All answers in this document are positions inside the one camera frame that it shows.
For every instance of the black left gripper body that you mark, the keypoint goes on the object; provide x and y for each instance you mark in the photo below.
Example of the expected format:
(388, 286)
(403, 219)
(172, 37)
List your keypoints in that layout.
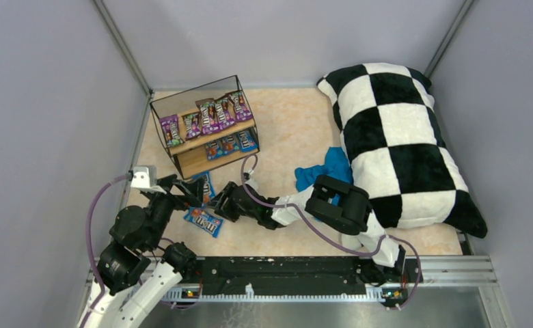
(175, 190)

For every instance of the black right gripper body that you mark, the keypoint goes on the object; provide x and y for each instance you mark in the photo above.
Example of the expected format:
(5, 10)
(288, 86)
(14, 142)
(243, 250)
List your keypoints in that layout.
(229, 202)

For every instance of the blue candy bag back side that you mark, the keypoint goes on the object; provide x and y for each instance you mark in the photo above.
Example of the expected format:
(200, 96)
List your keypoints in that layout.
(213, 150)

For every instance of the purple candy bag bottom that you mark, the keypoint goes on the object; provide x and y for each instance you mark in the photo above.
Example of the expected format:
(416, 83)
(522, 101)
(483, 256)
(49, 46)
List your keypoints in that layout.
(192, 125)

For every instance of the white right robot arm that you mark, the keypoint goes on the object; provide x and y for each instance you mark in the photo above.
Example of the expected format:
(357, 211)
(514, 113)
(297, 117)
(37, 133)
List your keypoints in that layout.
(366, 231)

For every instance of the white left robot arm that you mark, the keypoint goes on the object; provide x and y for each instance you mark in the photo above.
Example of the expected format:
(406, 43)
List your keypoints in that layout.
(113, 300)

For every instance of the blue cloth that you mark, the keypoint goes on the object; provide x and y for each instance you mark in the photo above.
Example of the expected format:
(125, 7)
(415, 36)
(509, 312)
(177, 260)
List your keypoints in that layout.
(327, 172)

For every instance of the black white checkered pillow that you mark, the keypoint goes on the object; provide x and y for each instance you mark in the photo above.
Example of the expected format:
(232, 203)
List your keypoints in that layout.
(393, 142)

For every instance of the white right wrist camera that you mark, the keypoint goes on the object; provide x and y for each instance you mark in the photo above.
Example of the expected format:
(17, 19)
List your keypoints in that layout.
(252, 183)

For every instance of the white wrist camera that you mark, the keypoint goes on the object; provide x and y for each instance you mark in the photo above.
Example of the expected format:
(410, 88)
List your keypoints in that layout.
(252, 183)
(144, 179)

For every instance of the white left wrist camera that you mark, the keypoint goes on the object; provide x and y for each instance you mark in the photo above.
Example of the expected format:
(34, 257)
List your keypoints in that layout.
(144, 179)

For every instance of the wood and wire shelf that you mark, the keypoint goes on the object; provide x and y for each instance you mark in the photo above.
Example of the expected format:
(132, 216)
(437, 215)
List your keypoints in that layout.
(189, 158)

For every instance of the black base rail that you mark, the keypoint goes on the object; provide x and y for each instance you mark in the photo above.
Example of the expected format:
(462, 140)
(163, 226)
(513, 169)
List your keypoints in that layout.
(297, 276)

